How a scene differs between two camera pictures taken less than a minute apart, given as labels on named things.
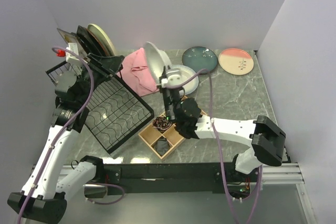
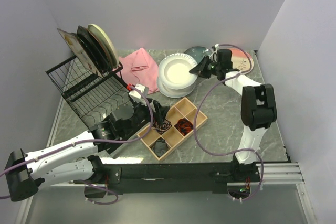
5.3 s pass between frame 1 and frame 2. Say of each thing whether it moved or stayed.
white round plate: moved
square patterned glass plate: stayed
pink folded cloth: stayed
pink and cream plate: stayed
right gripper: moved
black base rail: stayed
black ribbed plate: stayed
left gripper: moved
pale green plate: stayed
